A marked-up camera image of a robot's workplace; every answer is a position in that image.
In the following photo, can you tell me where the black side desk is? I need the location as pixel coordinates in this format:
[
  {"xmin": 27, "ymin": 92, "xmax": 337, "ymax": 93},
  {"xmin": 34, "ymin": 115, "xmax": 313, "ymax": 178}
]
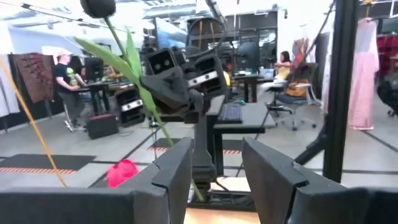
[{"xmin": 205, "ymin": 95, "xmax": 278, "ymax": 177}]

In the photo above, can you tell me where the black office chair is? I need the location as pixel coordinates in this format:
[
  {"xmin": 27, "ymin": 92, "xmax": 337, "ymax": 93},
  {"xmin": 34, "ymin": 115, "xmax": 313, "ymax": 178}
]
[
  {"xmin": 266, "ymin": 62, "xmax": 320, "ymax": 131},
  {"xmin": 376, "ymin": 73, "xmax": 398, "ymax": 118}
]

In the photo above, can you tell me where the large blue screen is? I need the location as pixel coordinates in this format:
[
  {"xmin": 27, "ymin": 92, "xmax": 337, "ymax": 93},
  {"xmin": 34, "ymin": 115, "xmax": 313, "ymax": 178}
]
[{"xmin": 153, "ymin": 17, "xmax": 188, "ymax": 50}]

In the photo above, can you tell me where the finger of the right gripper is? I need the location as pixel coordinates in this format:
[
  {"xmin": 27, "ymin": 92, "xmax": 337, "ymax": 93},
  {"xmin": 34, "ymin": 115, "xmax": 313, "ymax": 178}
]
[
  {"xmin": 141, "ymin": 70, "xmax": 170, "ymax": 108},
  {"xmin": 164, "ymin": 70, "xmax": 191, "ymax": 108}
]

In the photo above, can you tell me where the red plaid garment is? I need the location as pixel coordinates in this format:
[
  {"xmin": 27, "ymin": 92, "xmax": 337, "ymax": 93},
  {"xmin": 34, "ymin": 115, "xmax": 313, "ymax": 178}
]
[{"xmin": 375, "ymin": 33, "xmax": 398, "ymax": 74}]

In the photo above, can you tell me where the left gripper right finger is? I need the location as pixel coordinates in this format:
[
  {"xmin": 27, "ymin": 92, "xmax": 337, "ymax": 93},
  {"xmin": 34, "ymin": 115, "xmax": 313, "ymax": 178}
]
[{"xmin": 241, "ymin": 136, "xmax": 312, "ymax": 224}]

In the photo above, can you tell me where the yellow cable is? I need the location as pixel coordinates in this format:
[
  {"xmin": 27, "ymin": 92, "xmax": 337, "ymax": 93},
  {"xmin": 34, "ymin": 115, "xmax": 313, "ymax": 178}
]
[{"xmin": 0, "ymin": 58, "xmax": 68, "ymax": 188}]

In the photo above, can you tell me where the black work table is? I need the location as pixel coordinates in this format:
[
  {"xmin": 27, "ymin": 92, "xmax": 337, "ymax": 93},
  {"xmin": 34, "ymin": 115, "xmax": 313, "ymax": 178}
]
[
  {"xmin": 232, "ymin": 73, "xmax": 265, "ymax": 104},
  {"xmin": 72, "ymin": 81, "xmax": 112, "ymax": 116}
]

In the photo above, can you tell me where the black case with red trim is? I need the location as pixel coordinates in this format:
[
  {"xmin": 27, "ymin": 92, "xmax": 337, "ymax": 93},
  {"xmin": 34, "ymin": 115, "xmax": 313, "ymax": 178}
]
[{"xmin": 86, "ymin": 113, "xmax": 120, "ymax": 140}]

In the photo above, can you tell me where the hazard-striped black floor mat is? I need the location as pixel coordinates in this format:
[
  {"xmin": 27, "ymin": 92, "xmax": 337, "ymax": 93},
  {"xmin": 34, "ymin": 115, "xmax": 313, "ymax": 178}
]
[
  {"xmin": 146, "ymin": 138, "xmax": 244, "ymax": 156},
  {"xmin": 0, "ymin": 153, "xmax": 97, "ymax": 175}
]

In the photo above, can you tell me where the black keyboard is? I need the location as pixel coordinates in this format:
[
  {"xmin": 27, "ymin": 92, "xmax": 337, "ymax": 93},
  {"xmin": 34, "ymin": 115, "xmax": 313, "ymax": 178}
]
[{"xmin": 216, "ymin": 103, "xmax": 244, "ymax": 124}]

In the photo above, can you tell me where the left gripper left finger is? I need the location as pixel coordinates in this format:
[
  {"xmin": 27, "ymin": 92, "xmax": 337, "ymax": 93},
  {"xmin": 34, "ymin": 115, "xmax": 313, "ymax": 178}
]
[{"xmin": 133, "ymin": 136, "xmax": 194, "ymax": 224}]

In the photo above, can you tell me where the pink hanging garment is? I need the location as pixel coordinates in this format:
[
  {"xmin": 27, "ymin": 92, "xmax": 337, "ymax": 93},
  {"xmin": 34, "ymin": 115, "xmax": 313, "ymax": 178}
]
[{"xmin": 347, "ymin": 17, "xmax": 381, "ymax": 131}]

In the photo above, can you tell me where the red glass vase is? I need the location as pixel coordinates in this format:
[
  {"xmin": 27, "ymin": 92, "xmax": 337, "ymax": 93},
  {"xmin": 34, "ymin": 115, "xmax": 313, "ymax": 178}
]
[{"xmin": 106, "ymin": 159, "xmax": 140, "ymax": 189}]

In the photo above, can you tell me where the black shelving unit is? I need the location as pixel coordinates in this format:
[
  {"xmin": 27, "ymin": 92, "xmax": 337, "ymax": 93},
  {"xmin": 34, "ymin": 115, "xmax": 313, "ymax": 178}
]
[{"xmin": 186, "ymin": 11, "xmax": 280, "ymax": 77}]

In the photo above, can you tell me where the patterned brown hanging rug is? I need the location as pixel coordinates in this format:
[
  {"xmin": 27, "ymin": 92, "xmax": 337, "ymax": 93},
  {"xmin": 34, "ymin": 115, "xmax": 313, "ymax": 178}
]
[{"xmin": 11, "ymin": 52, "xmax": 56, "ymax": 105}]

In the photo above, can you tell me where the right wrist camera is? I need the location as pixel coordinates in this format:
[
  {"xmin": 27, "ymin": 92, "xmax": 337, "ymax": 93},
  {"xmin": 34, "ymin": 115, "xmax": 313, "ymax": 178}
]
[{"xmin": 145, "ymin": 47, "xmax": 178, "ymax": 76}]

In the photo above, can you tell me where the black monitor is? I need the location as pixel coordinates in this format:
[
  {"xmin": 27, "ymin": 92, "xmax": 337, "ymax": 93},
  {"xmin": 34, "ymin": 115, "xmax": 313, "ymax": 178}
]
[{"xmin": 83, "ymin": 57, "xmax": 105, "ymax": 82}]

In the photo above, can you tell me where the person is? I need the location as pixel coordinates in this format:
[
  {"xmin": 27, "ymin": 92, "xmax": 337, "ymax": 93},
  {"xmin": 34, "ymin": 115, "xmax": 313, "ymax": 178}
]
[
  {"xmin": 259, "ymin": 50, "xmax": 301, "ymax": 94},
  {"xmin": 53, "ymin": 50, "xmax": 88, "ymax": 132}
]

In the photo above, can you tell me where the black artificial tulip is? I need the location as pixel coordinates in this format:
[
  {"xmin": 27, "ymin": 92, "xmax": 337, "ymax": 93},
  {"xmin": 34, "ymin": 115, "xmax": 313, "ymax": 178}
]
[{"xmin": 73, "ymin": 0, "xmax": 206, "ymax": 202}]

